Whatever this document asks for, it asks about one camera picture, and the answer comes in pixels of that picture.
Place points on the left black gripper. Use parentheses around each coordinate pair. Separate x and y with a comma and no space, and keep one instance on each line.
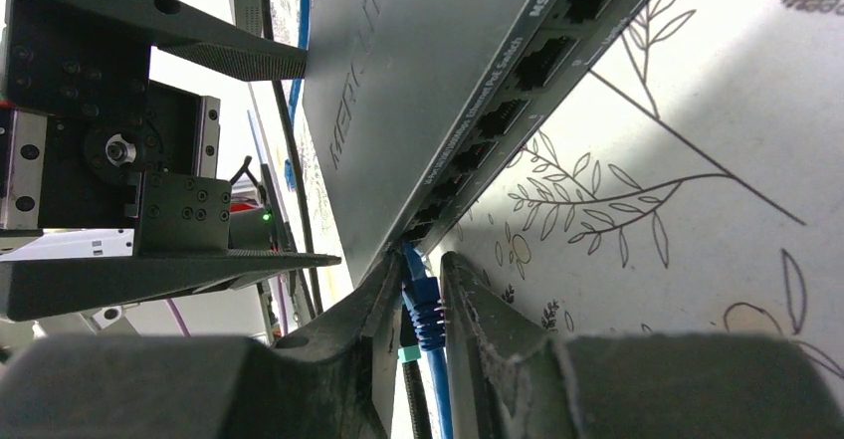
(89,141)

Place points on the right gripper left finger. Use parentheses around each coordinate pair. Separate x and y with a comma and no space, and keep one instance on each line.
(332,378)

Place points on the black network switch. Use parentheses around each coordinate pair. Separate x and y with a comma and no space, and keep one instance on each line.
(415,105)

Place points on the floral patterned table mat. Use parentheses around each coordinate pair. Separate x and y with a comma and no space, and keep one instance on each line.
(692,183)

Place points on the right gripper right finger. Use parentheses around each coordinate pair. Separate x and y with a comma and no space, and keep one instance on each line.
(510,378)

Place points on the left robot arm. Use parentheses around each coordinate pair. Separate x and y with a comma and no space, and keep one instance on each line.
(257,223)

